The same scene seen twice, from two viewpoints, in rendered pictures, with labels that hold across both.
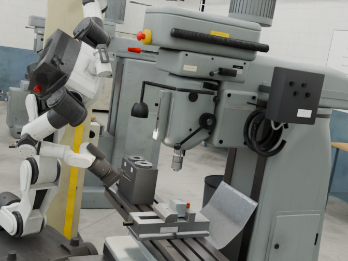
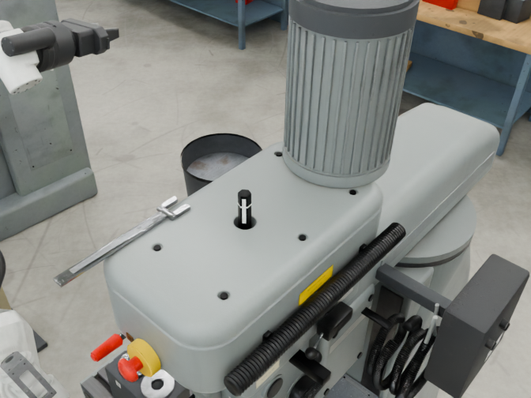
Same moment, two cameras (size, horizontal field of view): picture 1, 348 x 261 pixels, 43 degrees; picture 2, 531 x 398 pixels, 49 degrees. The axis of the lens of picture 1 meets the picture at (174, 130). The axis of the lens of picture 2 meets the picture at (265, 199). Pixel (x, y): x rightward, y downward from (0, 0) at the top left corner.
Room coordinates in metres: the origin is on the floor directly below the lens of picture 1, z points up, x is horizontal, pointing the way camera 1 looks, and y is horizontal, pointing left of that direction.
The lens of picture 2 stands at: (1.26, 0.20, 2.52)
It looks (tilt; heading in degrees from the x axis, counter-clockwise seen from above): 39 degrees down; 338
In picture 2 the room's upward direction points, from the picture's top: 1 degrees clockwise
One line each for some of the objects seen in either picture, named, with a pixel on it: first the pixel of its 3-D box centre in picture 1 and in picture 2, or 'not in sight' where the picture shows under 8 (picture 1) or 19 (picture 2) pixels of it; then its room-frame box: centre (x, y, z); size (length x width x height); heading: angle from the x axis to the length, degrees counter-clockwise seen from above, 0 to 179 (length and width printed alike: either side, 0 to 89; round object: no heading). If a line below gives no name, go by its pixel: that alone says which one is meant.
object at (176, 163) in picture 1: (177, 162); not in sight; (1.93, -0.04, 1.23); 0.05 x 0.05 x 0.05
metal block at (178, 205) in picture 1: (177, 207); not in sight; (1.87, -0.07, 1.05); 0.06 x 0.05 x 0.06; 27
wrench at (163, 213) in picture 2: (156, 6); (124, 239); (1.95, 0.16, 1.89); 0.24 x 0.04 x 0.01; 118
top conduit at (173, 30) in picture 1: (221, 41); (324, 296); (1.81, -0.13, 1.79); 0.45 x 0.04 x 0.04; 117
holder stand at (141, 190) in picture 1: (137, 178); (149, 393); (2.23, 0.15, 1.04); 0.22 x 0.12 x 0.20; 27
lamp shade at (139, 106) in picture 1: (140, 109); not in sight; (1.80, 0.15, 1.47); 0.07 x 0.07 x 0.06
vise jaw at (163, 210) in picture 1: (165, 212); not in sight; (1.84, -0.02, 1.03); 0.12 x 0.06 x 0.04; 27
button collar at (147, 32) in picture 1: (146, 37); (144, 358); (1.82, 0.17, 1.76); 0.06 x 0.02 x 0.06; 27
